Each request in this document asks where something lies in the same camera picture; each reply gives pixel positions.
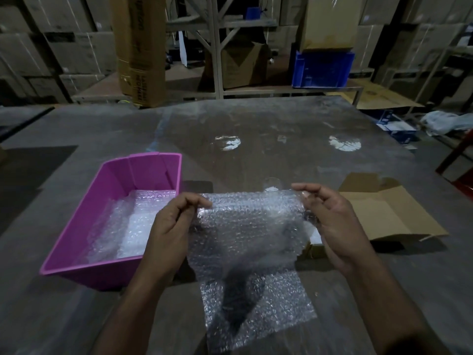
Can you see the person's left hand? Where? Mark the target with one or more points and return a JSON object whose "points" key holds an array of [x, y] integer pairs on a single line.
{"points": [[170, 240]]}

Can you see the person's right hand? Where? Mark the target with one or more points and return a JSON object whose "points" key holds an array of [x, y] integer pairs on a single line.
{"points": [[340, 232]]}

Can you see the pile of bubble wrap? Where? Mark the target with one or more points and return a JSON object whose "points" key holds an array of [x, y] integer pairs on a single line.
{"points": [[136, 225]]}

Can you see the small brown cardboard box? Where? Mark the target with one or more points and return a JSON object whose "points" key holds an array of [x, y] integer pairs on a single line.
{"points": [[384, 218]]}

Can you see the bubble items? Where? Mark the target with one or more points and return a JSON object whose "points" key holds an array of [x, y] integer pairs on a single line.
{"points": [[272, 187]]}

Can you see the clear bubble wrap sheet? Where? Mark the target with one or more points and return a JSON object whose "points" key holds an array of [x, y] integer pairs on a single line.
{"points": [[251, 232]]}

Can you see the person's left forearm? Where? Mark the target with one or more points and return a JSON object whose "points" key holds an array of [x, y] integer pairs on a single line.
{"points": [[129, 317]]}

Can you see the person's right forearm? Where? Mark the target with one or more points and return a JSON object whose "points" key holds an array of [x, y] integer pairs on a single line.
{"points": [[391, 314]]}

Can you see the blue and white product box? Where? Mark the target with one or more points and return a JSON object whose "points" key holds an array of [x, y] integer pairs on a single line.
{"points": [[401, 129]]}

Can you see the dark blue product box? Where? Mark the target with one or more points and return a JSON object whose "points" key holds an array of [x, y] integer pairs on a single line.
{"points": [[385, 116]]}

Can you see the flattened printed cardboard sheet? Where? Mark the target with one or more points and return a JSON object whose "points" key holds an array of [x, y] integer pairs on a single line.
{"points": [[380, 97]]}

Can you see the tall narrow cardboard carton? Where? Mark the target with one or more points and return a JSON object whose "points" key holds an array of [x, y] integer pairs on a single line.
{"points": [[142, 51]]}

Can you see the flat cardboard sheet with tape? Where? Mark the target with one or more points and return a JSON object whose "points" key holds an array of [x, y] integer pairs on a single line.
{"points": [[329, 22]]}

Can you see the pink plastic bin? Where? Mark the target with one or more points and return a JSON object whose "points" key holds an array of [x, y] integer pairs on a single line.
{"points": [[148, 170]]}

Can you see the red plastic chair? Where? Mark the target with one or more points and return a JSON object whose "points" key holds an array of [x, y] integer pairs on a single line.
{"points": [[465, 184]]}

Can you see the white plastic bag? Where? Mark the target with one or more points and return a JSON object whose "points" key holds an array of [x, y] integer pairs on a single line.
{"points": [[443, 121]]}

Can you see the blue plastic crate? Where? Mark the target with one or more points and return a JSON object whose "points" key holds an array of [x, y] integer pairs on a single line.
{"points": [[321, 70]]}

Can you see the open brown carton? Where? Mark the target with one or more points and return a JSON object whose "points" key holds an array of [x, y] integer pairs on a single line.
{"points": [[244, 66]]}

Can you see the white paper sheet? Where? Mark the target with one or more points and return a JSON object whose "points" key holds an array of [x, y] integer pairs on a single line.
{"points": [[183, 48]]}

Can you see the grey metal storage rack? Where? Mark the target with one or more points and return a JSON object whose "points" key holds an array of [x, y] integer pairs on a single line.
{"points": [[215, 51]]}

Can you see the small blue bin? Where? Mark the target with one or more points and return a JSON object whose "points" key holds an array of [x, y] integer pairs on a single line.
{"points": [[253, 12]]}

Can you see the metal frame table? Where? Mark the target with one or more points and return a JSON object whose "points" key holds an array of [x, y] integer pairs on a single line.
{"points": [[456, 51]]}

